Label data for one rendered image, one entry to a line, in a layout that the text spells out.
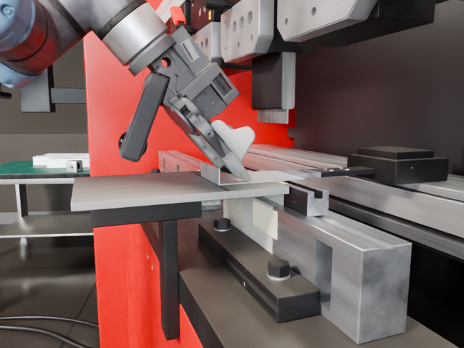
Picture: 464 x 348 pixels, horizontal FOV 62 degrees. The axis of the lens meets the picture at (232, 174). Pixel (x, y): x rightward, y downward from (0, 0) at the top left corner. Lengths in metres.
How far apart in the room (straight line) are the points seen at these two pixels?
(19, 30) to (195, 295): 0.33
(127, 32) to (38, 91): 1.45
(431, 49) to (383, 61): 0.15
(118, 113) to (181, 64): 0.87
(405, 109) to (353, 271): 0.74
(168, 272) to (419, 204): 0.40
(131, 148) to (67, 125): 3.69
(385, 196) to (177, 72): 0.42
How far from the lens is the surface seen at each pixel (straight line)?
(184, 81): 0.52
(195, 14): 0.84
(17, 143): 4.34
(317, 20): 0.41
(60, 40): 0.51
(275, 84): 0.55
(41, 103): 1.92
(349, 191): 0.81
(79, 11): 0.50
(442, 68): 1.02
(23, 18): 0.38
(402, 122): 1.09
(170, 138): 1.41
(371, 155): 0.69
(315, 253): 0.45
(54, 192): 4.29
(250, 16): 0.57
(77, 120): 4.15
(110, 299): 1.52
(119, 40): 0.50
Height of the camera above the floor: 1.09
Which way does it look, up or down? 9 degrees down
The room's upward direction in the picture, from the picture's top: straight up
